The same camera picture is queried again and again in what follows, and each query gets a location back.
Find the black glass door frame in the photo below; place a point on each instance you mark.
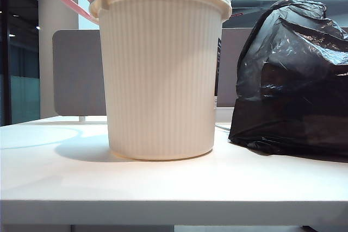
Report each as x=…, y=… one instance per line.
x=6, y=80

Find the black plastic garbage bag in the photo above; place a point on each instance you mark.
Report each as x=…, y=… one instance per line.
x=293, y=85

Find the white divider support post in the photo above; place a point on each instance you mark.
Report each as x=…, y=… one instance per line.
x=82, y=118

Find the grey rounded desk divider panel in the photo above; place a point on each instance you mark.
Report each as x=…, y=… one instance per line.
x=77, y=74

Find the white ribbed plastic trash can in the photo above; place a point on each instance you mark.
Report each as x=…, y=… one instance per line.
x=160, y=85

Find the red ceiling sign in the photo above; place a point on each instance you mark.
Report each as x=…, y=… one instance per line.
x=237, y=14

